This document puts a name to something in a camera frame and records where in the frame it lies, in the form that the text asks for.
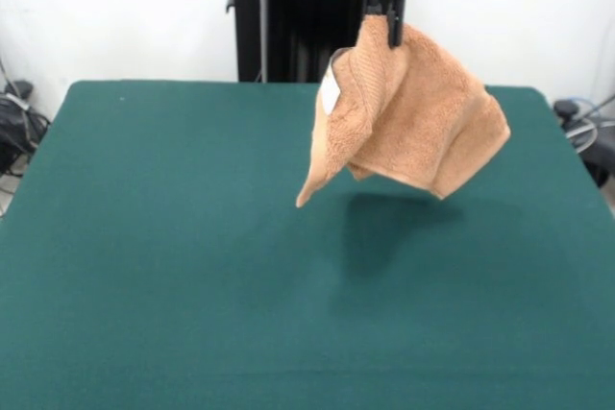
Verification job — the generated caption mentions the peach terry towel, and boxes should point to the peach terry towel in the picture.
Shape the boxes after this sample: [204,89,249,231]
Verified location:
[295,13,512,209]

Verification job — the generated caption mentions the dark green table cloth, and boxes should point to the dark green table cloth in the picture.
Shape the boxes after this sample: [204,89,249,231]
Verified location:
[0,80,615,410]

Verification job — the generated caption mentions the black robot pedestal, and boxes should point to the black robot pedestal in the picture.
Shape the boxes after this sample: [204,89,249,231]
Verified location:
[223,0,369,84]

